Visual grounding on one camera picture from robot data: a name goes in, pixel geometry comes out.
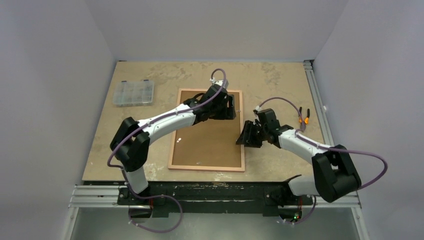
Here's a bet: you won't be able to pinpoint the brown cardboard backing board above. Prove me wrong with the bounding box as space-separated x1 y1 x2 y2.
171 90 242 168

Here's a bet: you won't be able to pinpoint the pink wooden picture frame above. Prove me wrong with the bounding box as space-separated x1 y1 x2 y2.
167 88 246 173

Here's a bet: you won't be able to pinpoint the clear plastic organizer box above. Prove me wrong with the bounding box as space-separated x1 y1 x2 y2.
112 79 155 107

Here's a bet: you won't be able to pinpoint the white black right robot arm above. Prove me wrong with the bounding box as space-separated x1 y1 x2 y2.
235 108 362 204

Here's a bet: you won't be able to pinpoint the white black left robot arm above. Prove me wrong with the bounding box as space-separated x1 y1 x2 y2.
109 83 236 205

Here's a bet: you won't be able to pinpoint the yellow black pliers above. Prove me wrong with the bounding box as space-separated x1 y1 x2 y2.
298 106 311 131

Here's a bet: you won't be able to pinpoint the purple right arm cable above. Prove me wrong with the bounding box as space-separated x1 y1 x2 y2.
255 96 389 226

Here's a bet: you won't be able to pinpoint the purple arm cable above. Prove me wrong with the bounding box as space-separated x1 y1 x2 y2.
106 68 184 234
255 96 389 226

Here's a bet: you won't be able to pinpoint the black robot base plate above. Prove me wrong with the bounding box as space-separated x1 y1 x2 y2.
117 181 314 218

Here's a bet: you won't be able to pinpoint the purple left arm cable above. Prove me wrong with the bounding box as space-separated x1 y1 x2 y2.
106 68 184 234

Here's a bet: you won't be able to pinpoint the aluminium rail frame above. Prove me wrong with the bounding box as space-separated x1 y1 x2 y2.
61 60 369 240

